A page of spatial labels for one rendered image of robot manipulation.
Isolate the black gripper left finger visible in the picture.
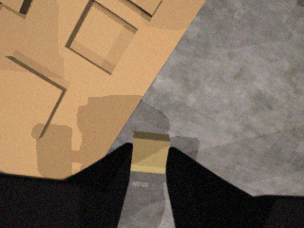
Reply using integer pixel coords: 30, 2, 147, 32
0, 142, 133, 228

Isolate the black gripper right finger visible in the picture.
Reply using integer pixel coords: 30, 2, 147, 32
165, 147, 304, 228

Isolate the tan block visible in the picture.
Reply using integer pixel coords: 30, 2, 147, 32
130, 131, 171, 174

